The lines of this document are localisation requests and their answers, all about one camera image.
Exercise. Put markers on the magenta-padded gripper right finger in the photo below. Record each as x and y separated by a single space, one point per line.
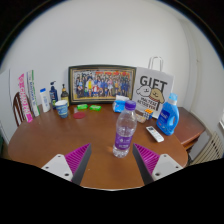
156 165

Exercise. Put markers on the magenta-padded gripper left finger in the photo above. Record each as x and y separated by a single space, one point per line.
66 165

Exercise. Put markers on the clear purple-capped water bottle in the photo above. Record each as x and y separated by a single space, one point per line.
124 133

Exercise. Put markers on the white remote control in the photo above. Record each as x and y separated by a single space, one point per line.
155 134

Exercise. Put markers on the blue detergent bottle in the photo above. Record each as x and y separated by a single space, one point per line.
167 118

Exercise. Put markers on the flat round red coaster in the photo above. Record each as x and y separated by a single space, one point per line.
79 115

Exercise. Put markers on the colourful puzzle cube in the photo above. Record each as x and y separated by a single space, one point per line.
148 114

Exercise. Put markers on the blue patterned paper cup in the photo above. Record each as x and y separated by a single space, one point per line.
62 110

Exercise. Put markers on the white radiator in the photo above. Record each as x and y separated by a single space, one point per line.
210 150

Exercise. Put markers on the brown pump bottle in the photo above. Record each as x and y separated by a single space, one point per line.
64 97

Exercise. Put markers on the white bottle with blue cap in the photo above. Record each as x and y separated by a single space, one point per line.
44 100

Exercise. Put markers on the dark blue pump bottle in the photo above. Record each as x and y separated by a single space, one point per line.
53 96

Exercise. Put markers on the blue tissue pack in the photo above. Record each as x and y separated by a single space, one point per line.
119 105

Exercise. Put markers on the white printed paper bag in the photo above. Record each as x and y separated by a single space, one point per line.
151 91

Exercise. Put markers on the white tall tube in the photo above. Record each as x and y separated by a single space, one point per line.
33 93

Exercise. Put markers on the framed group picture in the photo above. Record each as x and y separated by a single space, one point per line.
100 84

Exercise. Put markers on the white refrigerator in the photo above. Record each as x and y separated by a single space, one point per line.
4 100

